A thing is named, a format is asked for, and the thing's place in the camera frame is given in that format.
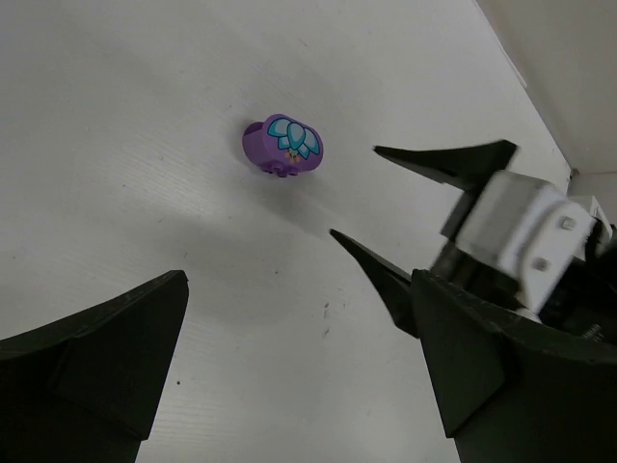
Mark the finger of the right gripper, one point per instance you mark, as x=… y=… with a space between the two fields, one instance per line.
x=391 y=282
x=467 y=168

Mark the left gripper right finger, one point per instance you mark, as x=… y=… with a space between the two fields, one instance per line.
x=509 y=389

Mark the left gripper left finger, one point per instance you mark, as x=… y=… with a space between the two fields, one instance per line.
x=86 y=388

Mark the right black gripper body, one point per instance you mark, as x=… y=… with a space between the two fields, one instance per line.
x=583 y=302

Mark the purple round lego piece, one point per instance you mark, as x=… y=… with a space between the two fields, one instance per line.
x=283 y=146

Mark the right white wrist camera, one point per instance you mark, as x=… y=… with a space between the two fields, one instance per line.
x=526 y=229

